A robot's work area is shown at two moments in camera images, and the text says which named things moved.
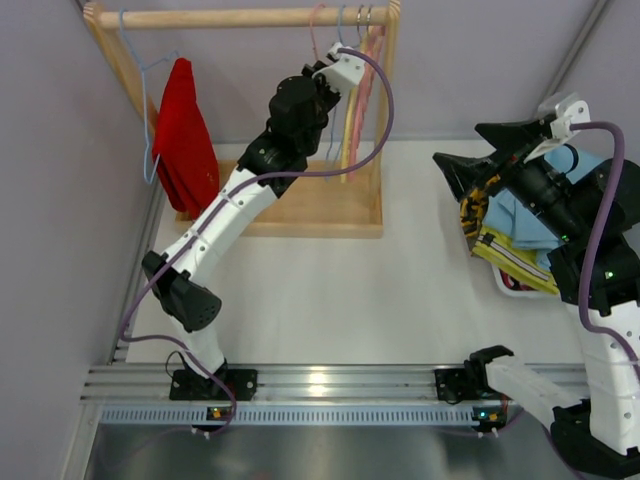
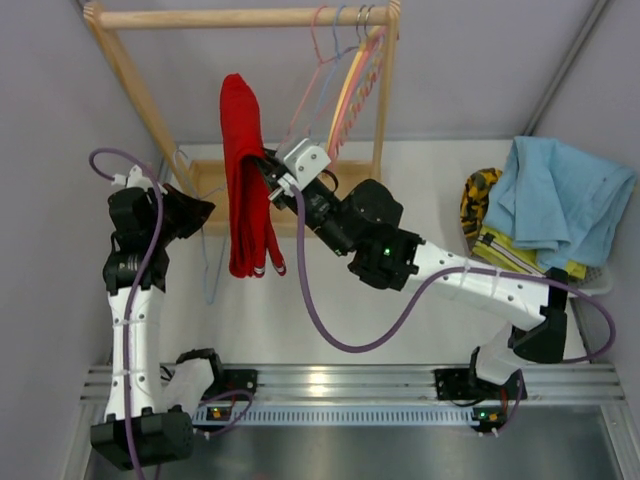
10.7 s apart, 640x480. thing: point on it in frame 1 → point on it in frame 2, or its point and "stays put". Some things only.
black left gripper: (320, 80) → (176, 209)
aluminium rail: (307, 384) stays put
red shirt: (184, 155) → (250, 238)
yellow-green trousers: (497, 249) stays put
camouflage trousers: (473, 208) stays put
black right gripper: (507, 161) → (273, 176)
